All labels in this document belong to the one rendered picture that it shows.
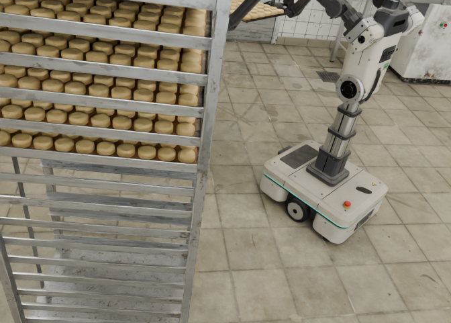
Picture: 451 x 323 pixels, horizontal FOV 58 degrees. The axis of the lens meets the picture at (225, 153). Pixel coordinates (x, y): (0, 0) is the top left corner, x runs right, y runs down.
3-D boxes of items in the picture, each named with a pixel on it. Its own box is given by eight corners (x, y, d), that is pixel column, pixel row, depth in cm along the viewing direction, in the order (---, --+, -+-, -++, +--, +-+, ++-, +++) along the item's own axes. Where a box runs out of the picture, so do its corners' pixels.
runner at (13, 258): (194, 268, 142) (194, 262, 140) (193, 274, 140) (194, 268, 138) (4, 254, 136) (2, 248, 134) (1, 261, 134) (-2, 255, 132)
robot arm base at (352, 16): (372, 16, 181) (354, 34, 190) (362, 2, 182) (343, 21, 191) (362, 19, 175) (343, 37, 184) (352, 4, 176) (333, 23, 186)
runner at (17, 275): (192, 283, 147) (192, 278, 145) (191, 290, 145) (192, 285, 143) (9, 271, 141) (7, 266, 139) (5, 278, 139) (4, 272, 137)
